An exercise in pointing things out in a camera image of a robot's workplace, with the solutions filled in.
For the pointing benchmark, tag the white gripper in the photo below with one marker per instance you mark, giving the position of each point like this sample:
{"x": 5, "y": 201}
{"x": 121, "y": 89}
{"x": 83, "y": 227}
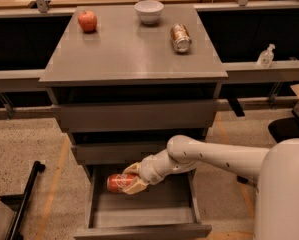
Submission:
{"x": 150, "y": 172}

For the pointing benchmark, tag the red coke can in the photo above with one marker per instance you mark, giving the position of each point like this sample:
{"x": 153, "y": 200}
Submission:
{"x": 116, "y": 183}

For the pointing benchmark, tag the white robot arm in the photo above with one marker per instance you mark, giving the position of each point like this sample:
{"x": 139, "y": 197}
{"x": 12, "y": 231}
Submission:
{"x": 277, "y": 203}

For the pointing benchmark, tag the grey open bottom drawer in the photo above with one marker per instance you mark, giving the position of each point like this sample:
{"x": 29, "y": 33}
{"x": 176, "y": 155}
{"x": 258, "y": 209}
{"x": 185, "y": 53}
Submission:
{"x": 166, "y": 211}

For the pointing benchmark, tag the grey middle drawer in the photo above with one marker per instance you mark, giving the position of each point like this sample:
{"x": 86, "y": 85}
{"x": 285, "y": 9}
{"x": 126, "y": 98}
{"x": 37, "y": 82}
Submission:
{"x": 115, "y": 153}

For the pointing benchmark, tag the grey top drawer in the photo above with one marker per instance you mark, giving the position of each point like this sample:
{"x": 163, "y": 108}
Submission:
{"x": 135, "y": 116}

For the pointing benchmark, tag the grey drawer cabinet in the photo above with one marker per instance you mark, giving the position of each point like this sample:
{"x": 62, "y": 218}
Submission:
{"x": 127, "y": 61}

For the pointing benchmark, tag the brown silver can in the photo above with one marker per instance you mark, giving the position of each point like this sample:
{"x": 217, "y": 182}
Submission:
{"x": 180, "y": 38}

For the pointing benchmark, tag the black office chair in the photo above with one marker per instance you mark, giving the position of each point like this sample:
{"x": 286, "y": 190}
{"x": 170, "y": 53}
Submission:
{"x": 289, "y": 127}

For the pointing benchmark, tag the red apple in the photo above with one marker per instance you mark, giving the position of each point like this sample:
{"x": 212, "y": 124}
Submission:
{"x": 87, "y": 21}

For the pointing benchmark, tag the white bowl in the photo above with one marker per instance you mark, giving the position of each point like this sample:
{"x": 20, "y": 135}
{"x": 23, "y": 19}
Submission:
{"x": 149, "y": 11}

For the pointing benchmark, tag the black cart frame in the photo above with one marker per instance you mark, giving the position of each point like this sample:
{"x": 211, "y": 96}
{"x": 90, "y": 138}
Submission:
{"x": 13, "y": 207}

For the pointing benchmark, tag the long grey bench rail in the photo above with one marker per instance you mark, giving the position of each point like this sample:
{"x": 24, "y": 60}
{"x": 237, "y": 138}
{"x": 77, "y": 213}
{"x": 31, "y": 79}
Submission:
{"x": 237, "y": 73}

